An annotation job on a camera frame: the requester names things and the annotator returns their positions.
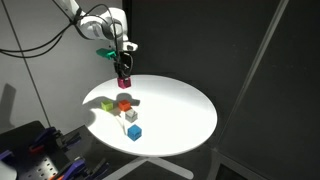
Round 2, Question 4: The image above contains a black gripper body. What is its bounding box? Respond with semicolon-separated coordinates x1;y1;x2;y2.
114;51;134;73

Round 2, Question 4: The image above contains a pink block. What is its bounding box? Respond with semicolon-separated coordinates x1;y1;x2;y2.
117;77;132;90

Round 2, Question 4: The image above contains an orange block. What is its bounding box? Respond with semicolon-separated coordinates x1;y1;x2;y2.
118;99;132;112

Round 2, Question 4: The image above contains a grey block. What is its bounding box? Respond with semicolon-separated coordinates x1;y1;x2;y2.
124;109;139;123

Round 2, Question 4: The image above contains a blue block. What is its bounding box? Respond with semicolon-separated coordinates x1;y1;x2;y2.
127;124;143;142

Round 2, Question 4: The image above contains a round white table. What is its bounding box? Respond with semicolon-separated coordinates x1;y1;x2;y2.
80;74;219;180

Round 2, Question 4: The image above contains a purple spring clamp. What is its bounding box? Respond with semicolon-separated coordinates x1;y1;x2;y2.
29;126;63;154
49;158;88;180

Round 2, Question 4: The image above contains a perforated metal breadboard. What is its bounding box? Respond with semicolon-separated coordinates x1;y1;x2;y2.
13;154;60;180

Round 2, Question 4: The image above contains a grey diagonal metal pole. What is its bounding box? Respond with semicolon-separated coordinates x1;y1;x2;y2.
213;0;291;148

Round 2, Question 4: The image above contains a white rounded object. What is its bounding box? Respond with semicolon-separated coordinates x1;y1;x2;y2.
0;159;18;180

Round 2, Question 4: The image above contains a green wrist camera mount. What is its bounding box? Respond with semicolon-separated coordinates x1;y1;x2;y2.
95;48;118;61

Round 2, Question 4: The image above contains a black vertical frame post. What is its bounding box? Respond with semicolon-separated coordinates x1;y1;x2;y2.
122;0;133;76

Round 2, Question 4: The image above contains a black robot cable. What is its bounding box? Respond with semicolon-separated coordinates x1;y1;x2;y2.
0;3;134;78

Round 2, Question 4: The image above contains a grey metal frame rail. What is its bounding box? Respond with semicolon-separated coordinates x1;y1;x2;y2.
206;146;268;180

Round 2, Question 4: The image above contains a small metal bracket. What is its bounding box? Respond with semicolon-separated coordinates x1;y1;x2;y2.
0;149;15;164

